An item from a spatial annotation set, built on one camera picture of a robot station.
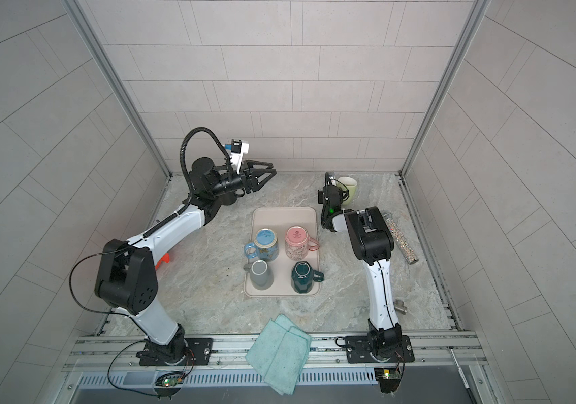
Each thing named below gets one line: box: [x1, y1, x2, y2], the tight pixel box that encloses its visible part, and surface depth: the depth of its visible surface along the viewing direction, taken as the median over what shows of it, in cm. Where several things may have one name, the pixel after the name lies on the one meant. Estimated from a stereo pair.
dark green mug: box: [291, 260, 326, 294], surface depth 79 cm
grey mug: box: [243, 259, 274, 291], surface depth 80 cm
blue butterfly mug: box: [244, 228, 280, 262], surface depth 85 cm
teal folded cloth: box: [245, 313, 313, 396], surface depth 72 cm
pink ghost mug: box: [284, 224, 320, 261], surface depth 86 cm
